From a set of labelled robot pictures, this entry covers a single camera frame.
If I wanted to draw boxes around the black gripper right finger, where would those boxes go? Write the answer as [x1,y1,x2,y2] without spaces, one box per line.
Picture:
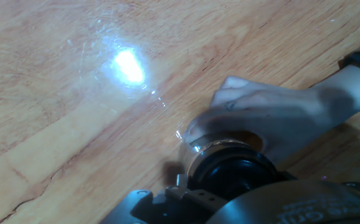
[276,170,298,182]

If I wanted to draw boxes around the bare helper hand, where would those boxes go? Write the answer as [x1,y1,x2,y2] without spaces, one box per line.
[182,76,336,164]

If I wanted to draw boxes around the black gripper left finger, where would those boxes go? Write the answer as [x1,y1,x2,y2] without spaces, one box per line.
[100,174,229,224]

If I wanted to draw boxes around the clear glass jar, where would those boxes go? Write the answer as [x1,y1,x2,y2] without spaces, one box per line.
[178,130,263,180]

